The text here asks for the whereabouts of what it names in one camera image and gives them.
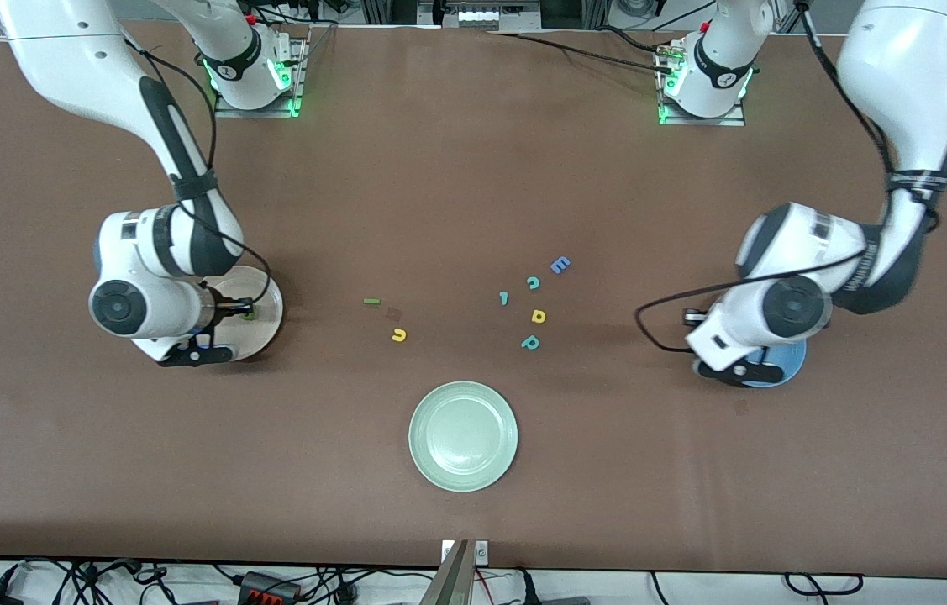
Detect aluminium equipment rack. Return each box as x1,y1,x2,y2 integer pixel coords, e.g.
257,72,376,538
416,0,543,31

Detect pale green round plate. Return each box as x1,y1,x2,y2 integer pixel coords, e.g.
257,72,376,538
408,381,518,493

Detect blue round plate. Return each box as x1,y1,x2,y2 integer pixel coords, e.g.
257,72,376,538
755,336,808,388

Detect black power strip red switches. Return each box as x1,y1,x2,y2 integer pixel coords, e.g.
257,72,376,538
238,570,303,604

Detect pale brown round plate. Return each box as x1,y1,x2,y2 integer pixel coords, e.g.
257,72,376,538
204,266,284,362

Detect black looped floor cable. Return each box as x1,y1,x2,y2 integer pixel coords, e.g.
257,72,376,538
782,572,865,599

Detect white metal bracket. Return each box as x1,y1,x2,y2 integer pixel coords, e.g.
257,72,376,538
441,540,491,564

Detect aluminium camera mast profile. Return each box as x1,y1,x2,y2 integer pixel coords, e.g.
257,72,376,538
418,539,474,605

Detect long black table cable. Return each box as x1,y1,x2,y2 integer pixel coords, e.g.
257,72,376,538
492,30,677,75

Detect brown table cover sheet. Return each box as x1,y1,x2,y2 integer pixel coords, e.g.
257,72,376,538
0,18,947,581

